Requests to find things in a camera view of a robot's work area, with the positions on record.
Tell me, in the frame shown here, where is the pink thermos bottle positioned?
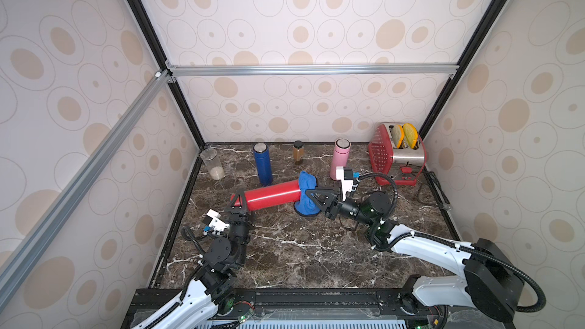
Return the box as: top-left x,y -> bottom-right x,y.
330,138 -> 351,181

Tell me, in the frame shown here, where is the small brown spice jar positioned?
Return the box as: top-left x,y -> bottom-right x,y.
292,140 -> 305,165

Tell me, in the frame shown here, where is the left diagonal aluminium rail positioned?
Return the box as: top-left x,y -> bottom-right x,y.
1,69 -> 171,309

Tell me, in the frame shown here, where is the right yellow toast slice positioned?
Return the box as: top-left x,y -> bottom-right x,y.
402,123 -> 419,149

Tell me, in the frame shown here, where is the left yellow toast slice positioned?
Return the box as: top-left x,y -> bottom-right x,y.
390,124 -> 405,149

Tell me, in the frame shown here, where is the black toaster power cable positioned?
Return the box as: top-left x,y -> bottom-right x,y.
413,168 -> 454,213

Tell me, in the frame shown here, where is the red thermos bottle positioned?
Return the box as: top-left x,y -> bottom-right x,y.
244,181 -> 301,211

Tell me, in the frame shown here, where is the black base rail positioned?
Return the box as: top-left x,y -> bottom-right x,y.
119,286 -> 517,329

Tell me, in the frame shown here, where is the red polka dot toaster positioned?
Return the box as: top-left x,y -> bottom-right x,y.
368,123 -> 427,186

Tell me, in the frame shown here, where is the yellow toast slice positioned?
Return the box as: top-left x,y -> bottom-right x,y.
402,123 -> 419,149
390,124 -> 405,149

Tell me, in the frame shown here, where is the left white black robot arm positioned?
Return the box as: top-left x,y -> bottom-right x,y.
136,190 -> 253,328

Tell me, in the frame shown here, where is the horizontal aluminium rail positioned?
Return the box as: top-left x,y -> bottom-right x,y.
169,62 -> 459,77

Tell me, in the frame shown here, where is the blue thermos bottle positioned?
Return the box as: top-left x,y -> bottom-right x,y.
253,143 -> 274,187

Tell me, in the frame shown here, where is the clear glass cup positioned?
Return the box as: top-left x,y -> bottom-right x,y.
200,147 -> 225,181

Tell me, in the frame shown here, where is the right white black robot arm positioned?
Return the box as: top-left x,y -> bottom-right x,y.
298,167 -> 547,323

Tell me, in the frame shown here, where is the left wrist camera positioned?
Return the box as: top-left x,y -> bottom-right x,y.
203,210 -> 229,237

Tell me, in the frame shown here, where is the blue cloth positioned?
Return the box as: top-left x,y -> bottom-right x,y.
293,171 -> 323,217

